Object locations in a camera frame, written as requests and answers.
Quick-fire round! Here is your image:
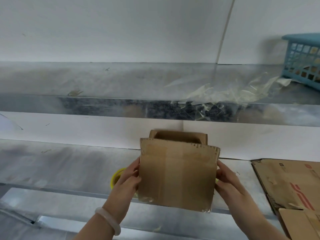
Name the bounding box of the person's left hand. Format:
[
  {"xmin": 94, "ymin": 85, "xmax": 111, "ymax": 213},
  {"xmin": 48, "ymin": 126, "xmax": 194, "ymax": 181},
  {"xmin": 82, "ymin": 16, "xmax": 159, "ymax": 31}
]
[{"xmin": 102, "ymin": 157, "xmax": 142, "ymax": 224}]

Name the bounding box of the person's right hand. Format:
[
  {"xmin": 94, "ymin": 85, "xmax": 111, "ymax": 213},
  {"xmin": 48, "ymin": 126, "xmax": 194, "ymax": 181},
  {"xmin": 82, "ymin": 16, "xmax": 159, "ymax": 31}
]
[{"xmin": 214, "ymin": 160, "xmax": 253, "ymax": 215}]

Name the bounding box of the yellow tape roll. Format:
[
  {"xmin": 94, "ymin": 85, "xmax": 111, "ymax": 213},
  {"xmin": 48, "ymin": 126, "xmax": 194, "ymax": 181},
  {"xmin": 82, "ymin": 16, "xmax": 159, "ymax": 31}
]
[{"xmin": 111, "ymin": 168, "xmax": 128, "ymax": 190}]

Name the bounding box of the large red-printed cardboard box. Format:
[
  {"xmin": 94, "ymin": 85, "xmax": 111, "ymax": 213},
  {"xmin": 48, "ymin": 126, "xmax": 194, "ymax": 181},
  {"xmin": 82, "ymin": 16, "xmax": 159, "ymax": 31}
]
[{"xmin": 251, "ymin": 158, "xmax": 320, "ymax": 240}]

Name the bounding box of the small labelled cardboard box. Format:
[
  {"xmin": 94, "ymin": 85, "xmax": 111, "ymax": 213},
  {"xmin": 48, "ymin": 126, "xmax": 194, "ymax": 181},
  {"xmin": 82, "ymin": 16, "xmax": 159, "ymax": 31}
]
[{"xmin": 137, "ymin": 130, "xmax": 221, "ymax": 213}]

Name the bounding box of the person's right forearm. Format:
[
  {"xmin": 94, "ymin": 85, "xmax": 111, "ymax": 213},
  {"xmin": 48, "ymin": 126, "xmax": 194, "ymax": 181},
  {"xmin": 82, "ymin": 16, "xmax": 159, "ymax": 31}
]
[{"xmin": 235, "ymin": 197, "xmax": 292, "ymax": 240}]

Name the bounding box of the pile of clear tape scraps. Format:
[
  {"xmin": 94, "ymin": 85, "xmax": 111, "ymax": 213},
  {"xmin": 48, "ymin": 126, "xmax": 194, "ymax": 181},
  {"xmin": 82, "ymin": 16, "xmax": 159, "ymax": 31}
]
[{"xmin": 165, "ymin": 76, "xmax": 293, "ymax": 122}]

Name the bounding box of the pile of assorted small items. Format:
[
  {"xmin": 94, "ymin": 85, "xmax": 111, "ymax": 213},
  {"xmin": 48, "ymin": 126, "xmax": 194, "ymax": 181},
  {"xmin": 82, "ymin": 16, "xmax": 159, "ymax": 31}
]
[{"xmin": 291, "ymin": 46, "xmax": 320, "ymax": 82}]

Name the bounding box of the blue plastic basket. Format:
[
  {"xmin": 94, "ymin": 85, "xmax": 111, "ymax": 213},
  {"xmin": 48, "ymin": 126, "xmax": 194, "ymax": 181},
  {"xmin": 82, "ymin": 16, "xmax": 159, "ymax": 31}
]
[{"xmin": 282, "ymin": 33, "xmax": 320, "ymax": 92}]

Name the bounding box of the white bangle bracelet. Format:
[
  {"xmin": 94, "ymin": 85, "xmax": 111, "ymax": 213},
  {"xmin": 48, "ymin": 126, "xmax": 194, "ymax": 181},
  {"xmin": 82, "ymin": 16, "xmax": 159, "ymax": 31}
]
[{"xmin": 94, "ymin": 207, "xmax": 121, "ymax": 236}]

